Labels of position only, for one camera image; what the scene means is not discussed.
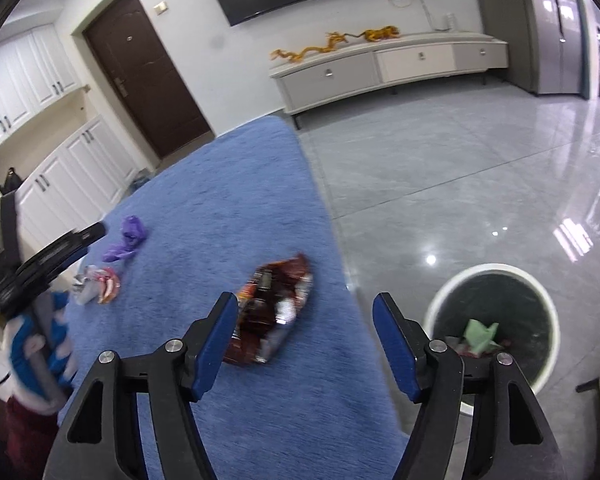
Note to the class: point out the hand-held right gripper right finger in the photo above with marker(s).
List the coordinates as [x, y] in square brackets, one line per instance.
[395, 350]

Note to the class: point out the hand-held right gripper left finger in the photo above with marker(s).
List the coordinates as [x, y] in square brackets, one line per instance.
[215, 345]

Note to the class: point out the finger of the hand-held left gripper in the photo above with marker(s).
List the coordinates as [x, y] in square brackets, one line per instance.
[94, 231]

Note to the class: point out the brown snack packet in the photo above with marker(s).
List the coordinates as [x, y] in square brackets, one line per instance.
[275, 305]

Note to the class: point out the green paper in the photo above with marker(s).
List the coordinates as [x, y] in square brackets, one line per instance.
[480, 335]

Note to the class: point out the white round waste bin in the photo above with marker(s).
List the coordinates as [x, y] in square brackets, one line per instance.
[510, 305]

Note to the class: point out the person's left forearm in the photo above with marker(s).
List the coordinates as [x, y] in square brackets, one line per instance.
[30, 440]

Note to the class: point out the person's left hand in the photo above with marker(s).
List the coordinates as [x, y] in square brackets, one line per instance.
[25, 355]

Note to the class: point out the purple plastic bag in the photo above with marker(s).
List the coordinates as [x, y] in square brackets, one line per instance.
[130, 232]

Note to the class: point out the red clear plastic wrapper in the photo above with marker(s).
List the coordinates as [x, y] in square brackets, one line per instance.
[100, 285]

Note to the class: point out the white base cabinets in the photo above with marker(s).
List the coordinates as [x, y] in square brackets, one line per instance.
[80, 170]

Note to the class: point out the grey slippers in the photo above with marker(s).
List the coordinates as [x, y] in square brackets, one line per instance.
[141, 180]

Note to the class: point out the black bag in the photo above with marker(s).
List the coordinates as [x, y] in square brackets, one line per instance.
[11, 180]

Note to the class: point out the blue fluffy blanket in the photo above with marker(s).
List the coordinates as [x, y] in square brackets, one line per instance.
[220, 200]

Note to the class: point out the dark brown door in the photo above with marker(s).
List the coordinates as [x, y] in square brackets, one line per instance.
[145, 80]

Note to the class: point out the white television console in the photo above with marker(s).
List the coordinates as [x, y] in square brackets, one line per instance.
[330, 77]

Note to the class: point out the golden dragon figurine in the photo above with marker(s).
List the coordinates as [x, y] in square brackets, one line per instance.
[310, 51]

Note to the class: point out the golden tiger figurine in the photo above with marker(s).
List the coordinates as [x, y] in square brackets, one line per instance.
[380, 34]

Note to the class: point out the grey refrigerator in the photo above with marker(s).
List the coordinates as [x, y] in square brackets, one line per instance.
[550, 30]

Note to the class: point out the white wall cabinets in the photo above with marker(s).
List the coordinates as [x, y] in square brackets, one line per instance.
[25, 85]

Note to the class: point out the wall light switch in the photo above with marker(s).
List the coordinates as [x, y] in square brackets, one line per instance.
[161, 8]

